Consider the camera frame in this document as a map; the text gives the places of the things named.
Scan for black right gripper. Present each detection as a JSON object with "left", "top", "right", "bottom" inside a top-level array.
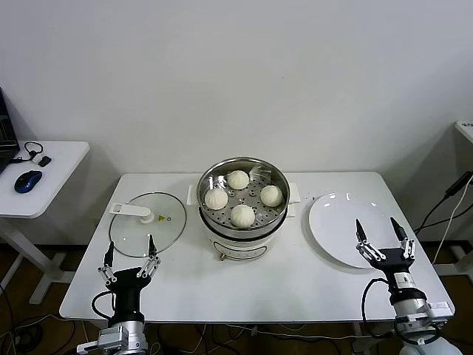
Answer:
[{"left": 355, "top": 217, "right": 417, "bottom": 297}]

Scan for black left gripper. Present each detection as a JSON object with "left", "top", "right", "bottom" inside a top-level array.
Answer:
[{"left": 97, "top": 234, "right": 162, "bottom": 323}]

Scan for white steamed baozi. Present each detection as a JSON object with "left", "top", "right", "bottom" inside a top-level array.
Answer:
[
  {"left": 226, "top": 169, "right": 251, "bottom": 190},
  {"left": 204, "top": 189, "right": 229, "bottom": 210},
  {"left": 259, "top": 185, "right": 285, "bottom": 207},
  {"left": 230, "top": 205, "right": 256, "bottom": 229}
]

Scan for stainless steel steamer basket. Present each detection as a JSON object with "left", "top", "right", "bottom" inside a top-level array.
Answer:
[{"left": 195, "top": 157, "right": 290, "bottom": 237}]

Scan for white round plate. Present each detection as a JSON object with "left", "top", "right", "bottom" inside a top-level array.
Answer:
[{"left": 307, "top": 191, "right": 399, "bottom": 268}]

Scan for white work table underframe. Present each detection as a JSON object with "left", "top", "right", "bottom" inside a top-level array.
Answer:
[{"left": 350, "top": 320, "right": 392, "bottom": 352}]

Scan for black power adapter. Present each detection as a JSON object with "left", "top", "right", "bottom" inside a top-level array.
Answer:
[{"left": 443, "top": 169, "right": 473, "bottom": 199}]

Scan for white electric cooker pot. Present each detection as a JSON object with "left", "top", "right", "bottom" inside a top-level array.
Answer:
[{"left": 186, "top": 183, "right": 301, "bottom": 263}]

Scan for white side table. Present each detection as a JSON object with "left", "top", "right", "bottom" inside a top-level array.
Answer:
[{"left": 0, "top": 140, "right": 90, "bottom": 305}]

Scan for blue computer mouse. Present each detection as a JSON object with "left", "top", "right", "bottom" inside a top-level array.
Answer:
[{"left": 14, "top": 169, "right": 44, "bottom": 194}]

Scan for black laptop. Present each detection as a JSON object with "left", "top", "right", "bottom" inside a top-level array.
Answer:
[{"left": 0, "top": 87, "right": 20, "bottom": 174}]

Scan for black hanging cable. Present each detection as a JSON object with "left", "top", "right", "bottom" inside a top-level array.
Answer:
[{"left": 412, "top": 192, "right": 465, "bottom": 236}]

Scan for glass lid white handle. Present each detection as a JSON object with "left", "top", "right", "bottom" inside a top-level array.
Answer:
[{"left": 109, "top": 191, "right": 187, "bottom": 258}]

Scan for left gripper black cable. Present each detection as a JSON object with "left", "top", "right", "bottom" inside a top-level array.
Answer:
[{"left": 92, "top": 291, "right": 118, "bottom": 320}]

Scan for white hanging cable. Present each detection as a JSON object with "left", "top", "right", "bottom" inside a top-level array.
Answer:
[{"left": 431, "top": 177, "right": 472, "bottom": 264}]

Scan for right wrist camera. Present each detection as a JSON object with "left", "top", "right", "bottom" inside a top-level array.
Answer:
[{"left": 421, "top": 301, "right": 455, "bottom": 322}]

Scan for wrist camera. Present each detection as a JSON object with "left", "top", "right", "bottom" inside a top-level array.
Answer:
[
  {"left": 76, "top": 342, "right": 106, "bottom": 354},
  {"left": 421, "top": 301, "right": 455, "bottom": 322}
]

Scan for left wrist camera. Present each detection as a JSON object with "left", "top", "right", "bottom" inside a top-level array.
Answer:
[{"left": 76, "top": 342, "right": 106, "bottom": 354}]

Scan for white floor cable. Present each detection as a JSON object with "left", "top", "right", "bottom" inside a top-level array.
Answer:
[{"left": 147, "top": 322, "right": 355, "bottom": 355}]

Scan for black floor cables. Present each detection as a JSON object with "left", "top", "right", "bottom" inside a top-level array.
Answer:
[{"left": 0, "top": 286, "right": 97, "bottom": 355}]

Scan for black looped thin cable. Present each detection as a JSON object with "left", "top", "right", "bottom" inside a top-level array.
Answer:
[{"left": 10, "top": 141, "right": 45, "bottom": 164}]

